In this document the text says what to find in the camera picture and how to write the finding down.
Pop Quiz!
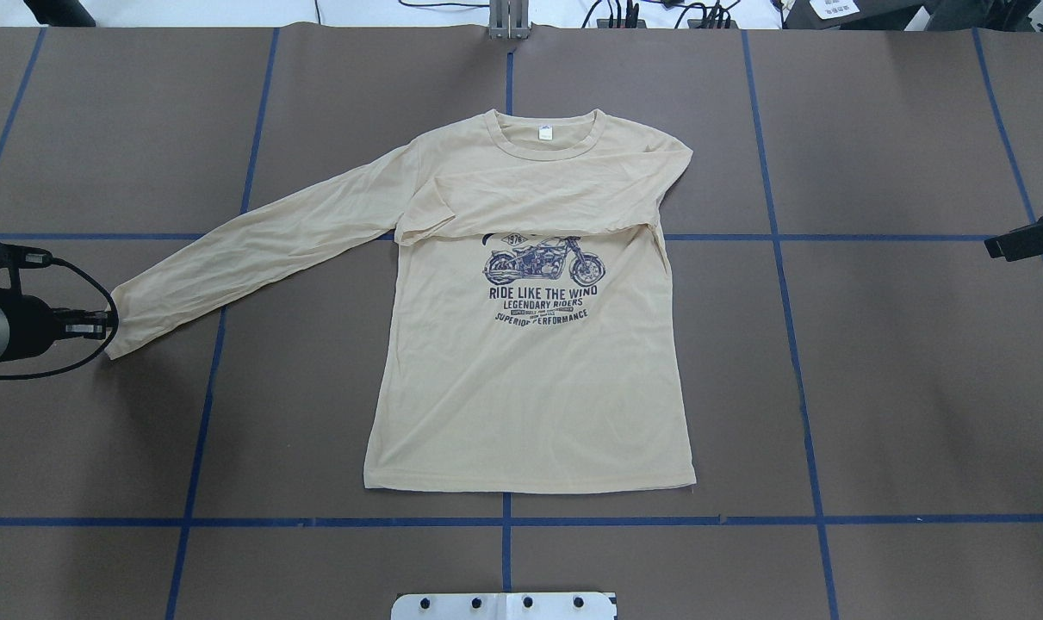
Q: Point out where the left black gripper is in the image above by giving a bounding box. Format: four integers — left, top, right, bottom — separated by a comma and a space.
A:
0, 295, 112, 363

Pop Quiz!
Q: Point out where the cream long-sleeve printed shirt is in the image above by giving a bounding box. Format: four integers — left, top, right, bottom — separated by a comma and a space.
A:
107, 109, 697, 494

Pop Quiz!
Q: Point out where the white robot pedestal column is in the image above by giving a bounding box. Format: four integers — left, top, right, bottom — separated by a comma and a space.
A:
390, 592, 618, 619

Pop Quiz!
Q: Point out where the aluminium frame post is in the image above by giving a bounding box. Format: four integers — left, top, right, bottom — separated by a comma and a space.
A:
487, 0, 531, 40

